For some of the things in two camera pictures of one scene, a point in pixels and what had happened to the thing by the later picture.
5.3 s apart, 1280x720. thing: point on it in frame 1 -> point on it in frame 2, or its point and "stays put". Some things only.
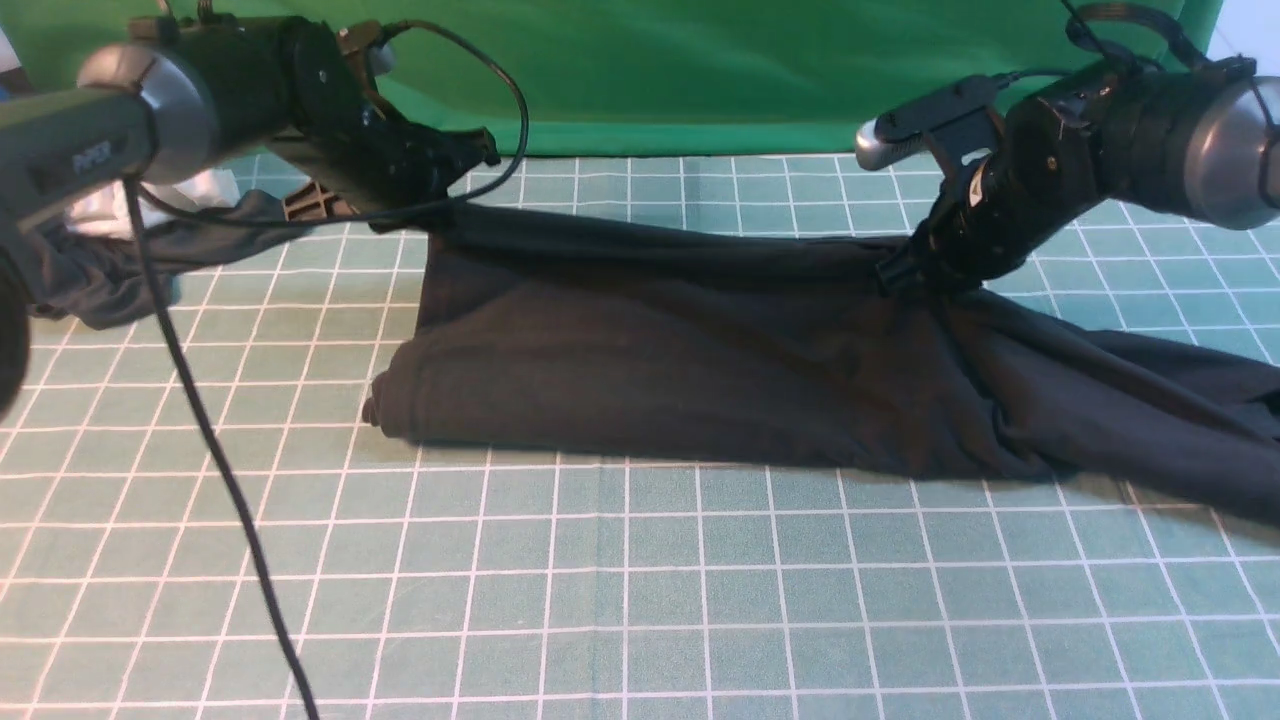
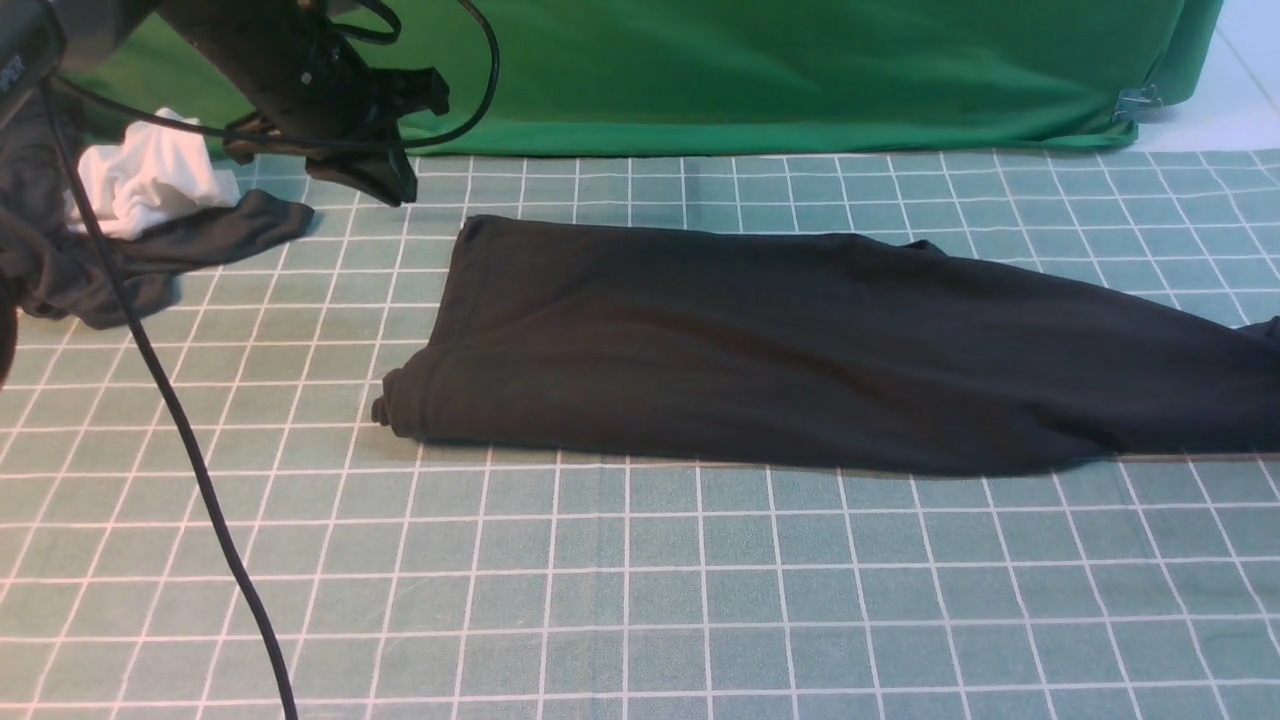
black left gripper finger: [314, 202] -> [250, 135]
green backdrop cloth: [678, 77] stays put
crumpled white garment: [104, 206] stays put
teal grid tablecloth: [197, 522] stays put
